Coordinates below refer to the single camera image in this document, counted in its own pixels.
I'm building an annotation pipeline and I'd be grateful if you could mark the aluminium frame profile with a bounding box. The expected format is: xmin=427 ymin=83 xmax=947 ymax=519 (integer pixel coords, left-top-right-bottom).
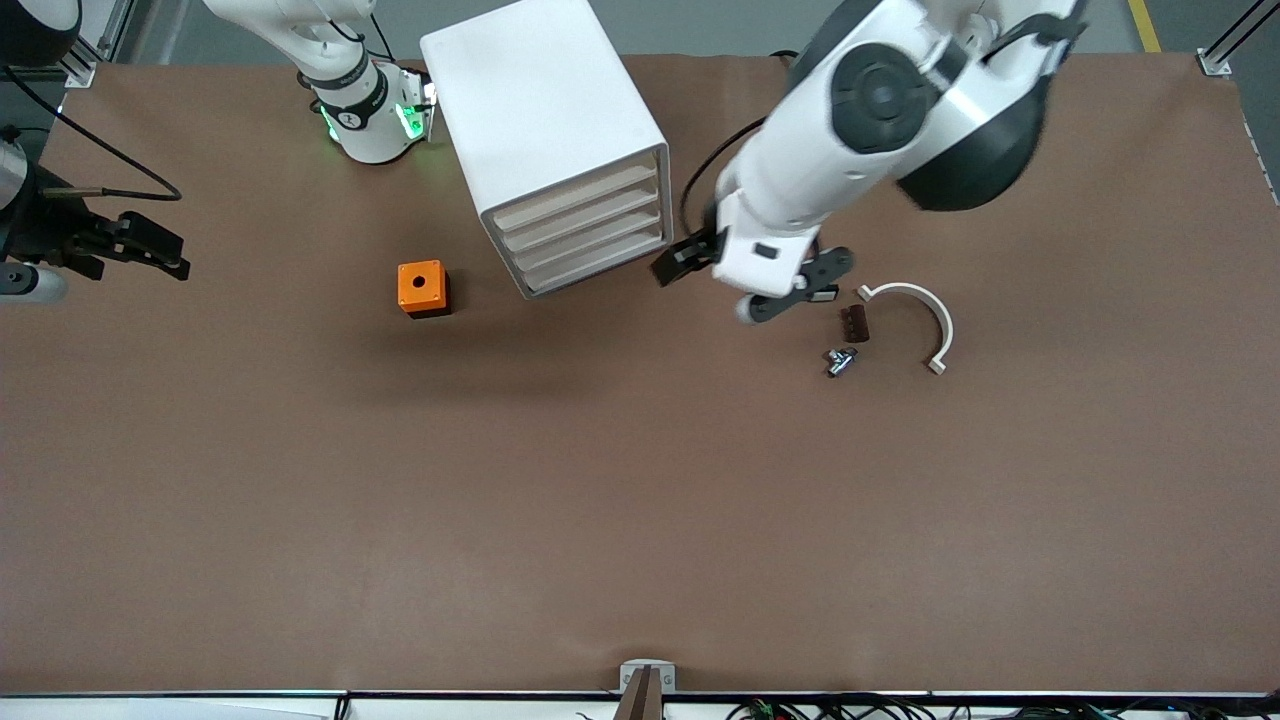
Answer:
xmin=1198 ymin=0 xmax=1280 ymax=78
xmin=60 ymin=0 xmax=136 ymax=89

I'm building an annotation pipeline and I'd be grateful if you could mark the black cable bundle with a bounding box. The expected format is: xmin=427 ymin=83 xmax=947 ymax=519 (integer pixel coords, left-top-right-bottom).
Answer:
xmin=725 ymin=695 xmax=1280 ymax=720

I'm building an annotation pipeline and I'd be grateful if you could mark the dark tapered post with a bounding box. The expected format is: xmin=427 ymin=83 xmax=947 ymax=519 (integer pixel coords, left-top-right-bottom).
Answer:
xmin=612 ymin=666 xmax=665 ymax=720

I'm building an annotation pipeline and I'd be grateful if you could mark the brown table cover sheet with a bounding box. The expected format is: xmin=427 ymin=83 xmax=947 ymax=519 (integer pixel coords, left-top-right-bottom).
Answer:
xmin=0 ymin=52 xmax=1280 ymax=696

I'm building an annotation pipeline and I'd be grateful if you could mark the white plastic drawer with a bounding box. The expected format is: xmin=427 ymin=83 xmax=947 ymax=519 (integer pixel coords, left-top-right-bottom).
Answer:
xmin=520 ymin=230 xmax=666 ymax=297
xmin=510 ymin=208 xmax=664 ymax=276
xmin=492 ymin=160 xmax=661 ymax=233
xmin=500 ymin=185 xmax=663 ymax=254

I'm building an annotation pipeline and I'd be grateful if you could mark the grey metal bracket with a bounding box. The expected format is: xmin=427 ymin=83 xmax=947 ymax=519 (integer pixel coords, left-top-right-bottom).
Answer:
xmin=619 ymin=659 xmax=677 ymax=694

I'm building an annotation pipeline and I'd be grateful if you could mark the white drawer cabinet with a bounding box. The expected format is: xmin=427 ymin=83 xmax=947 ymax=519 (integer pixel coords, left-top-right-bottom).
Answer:
xmin=420 ymin=0 xmax=674 ymax=301

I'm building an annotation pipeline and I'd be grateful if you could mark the orange button enclosure box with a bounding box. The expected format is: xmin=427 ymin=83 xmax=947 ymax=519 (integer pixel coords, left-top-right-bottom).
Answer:
xmin=397 ymin=260 xmax=452 ymax=320

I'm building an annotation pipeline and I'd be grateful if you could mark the white curved plastic bracket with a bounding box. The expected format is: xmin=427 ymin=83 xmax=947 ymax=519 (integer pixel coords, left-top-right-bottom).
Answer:
xmin=857 ymin=282 xmax=955 ymax=377

